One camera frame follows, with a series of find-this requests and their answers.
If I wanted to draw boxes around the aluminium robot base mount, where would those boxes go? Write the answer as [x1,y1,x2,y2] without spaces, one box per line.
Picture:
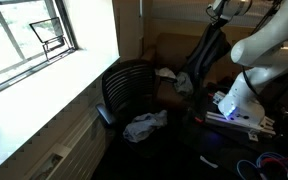
[205,91,276,141]

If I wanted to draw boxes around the brown couch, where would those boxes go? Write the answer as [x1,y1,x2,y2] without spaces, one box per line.
[142,33,239,109]

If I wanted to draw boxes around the black metal frame stand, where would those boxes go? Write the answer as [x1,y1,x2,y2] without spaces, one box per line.
[29,17,74,61]

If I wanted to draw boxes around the black mesh office chair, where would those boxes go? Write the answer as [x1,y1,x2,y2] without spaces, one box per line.
[96,60,170,158]

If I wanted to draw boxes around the grey and black bag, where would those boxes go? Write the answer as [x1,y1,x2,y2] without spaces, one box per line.
[183,24,231,90]

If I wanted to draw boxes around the blue coiled cable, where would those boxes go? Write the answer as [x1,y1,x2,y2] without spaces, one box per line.
[236,151,288,180]

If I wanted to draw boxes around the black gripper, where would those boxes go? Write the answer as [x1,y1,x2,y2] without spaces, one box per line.
[206,0,231,22]

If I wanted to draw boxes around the white radiator cover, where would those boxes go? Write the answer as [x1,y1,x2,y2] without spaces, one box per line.
[0,96,109,180]

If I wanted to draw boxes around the white tag on floor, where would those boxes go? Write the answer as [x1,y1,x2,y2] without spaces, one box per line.
[200,155,218,169]

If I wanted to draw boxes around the striped blue white shirt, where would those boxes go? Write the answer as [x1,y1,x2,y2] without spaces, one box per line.
[123,110,168,143]

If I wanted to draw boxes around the white cloth on couch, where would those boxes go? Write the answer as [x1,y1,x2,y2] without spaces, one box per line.
[155,67,176,79]

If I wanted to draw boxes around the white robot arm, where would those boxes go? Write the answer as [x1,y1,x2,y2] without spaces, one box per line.
[218,0,288,123]

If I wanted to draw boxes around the grey cloth on couch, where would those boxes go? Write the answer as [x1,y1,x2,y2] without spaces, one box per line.
[174,72,194,96]

